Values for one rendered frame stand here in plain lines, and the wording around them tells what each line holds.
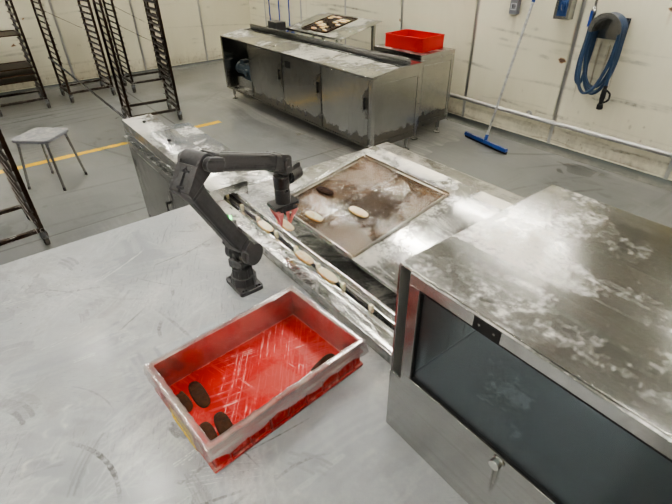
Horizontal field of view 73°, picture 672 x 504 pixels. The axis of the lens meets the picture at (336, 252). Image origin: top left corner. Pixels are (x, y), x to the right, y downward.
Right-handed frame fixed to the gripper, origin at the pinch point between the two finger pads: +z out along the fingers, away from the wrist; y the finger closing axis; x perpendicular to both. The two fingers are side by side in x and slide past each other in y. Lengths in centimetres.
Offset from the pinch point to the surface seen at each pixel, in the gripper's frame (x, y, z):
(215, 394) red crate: -46, -53, 10
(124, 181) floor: 294, 7, 96
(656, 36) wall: 27, 370, -16
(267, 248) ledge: -0.9, -9.0, 7.2
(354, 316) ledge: -50, -8, 7
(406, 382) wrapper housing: -85, -24, -9
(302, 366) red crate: -53, -30, 10
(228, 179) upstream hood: 51, 3, 2
